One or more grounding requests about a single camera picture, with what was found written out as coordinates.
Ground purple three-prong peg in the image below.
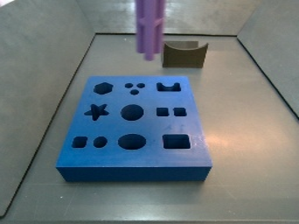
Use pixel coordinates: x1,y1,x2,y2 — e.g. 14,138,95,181
135,0,165,61

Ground blue shape-sorting block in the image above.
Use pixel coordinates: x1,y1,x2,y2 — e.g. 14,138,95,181
56,76,212,182

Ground dark brown curved block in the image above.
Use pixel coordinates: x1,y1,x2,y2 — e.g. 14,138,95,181
163,41,209,68

